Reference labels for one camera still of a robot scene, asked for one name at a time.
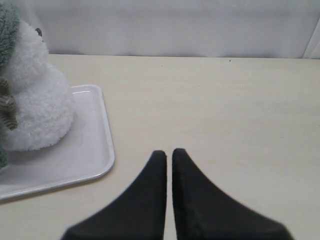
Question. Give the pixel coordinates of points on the white plush snowman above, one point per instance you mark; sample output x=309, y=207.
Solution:
x=43, y=96

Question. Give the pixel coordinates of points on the green fuzzy scarf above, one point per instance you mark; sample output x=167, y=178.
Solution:
x=9, y=27

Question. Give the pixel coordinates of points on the white backdrop curtain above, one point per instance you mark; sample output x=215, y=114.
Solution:
x=178, y=28

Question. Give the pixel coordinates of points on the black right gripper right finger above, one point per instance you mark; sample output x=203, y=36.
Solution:
x=202, y=211

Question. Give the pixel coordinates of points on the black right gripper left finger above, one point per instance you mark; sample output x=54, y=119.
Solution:
x=139, y=213

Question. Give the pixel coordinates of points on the white plastic tray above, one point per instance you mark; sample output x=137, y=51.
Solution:
x=85, y=153

